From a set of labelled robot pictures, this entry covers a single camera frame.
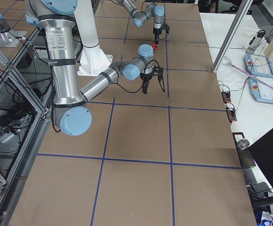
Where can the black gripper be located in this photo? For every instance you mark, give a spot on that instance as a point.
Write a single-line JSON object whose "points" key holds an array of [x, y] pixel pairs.
{"points": [[156, 32], [146, 78]]}

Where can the red block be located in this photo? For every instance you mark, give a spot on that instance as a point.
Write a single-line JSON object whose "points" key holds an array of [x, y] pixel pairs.
{"points": [[154, 45]]}

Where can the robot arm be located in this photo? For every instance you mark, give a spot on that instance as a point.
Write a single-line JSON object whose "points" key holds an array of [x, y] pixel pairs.
{"points": [[157, 12], [73, 91]]}

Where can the reacher grabber stick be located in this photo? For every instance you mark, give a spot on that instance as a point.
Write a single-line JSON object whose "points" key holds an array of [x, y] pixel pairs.
{"points": [[248, 74]]}

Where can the orange black connector box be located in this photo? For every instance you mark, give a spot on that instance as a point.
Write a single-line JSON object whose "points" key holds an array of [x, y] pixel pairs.
{"points": [[226, 95]]}

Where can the brown paper table cover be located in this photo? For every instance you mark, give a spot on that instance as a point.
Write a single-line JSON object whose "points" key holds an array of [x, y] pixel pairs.
{"points": [[159, 159]]}

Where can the grey cylinder tool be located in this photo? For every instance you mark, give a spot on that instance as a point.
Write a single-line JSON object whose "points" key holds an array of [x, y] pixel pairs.
{"points": [[254, 43]]}

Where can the upper teach pendant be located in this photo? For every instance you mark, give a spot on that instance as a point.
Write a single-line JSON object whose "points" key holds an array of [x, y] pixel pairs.
{"points": [[258, 65]]}

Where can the teach pendant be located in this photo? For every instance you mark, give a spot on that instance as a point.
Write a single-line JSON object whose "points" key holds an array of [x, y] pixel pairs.
{"points": [[258, 65], [260, 92]]}

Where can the lower teach pendant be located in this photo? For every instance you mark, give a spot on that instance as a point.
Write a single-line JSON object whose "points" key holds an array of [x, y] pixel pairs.
{"points": [[260, 92]]}

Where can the steel cup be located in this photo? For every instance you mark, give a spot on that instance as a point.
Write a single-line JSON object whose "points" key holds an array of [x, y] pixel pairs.
{"points": [[243, 144]]}

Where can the white power strip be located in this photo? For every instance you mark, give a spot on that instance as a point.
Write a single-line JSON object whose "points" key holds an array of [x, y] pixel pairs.
{"points": [[6, 136]]}

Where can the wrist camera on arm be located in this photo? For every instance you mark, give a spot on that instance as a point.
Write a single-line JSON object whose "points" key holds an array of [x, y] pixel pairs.
{"points": [[158, 71]]}

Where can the aluminium frame post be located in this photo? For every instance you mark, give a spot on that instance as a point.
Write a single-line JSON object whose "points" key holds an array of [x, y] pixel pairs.
{"points": [[242, 11]]}

